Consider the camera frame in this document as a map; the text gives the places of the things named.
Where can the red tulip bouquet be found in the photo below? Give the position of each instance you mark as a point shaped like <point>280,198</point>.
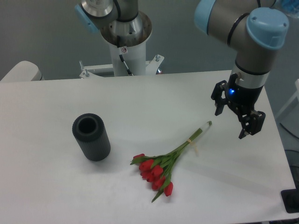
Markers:
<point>157,170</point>

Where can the black device at edge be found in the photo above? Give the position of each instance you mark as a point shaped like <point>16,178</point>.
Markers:
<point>290,199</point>

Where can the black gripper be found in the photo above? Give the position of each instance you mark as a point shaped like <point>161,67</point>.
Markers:
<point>241,101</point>

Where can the white furniture frame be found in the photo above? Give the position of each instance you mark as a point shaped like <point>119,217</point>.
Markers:
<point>289,105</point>

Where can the white chair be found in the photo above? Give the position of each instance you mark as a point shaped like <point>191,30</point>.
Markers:
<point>23,71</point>

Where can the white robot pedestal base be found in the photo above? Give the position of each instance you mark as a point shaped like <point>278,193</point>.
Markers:
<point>127,45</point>

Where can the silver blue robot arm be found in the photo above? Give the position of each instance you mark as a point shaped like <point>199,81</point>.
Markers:
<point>251,27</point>

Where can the dark grey ribbed vase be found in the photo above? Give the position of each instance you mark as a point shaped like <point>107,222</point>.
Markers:
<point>90,133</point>

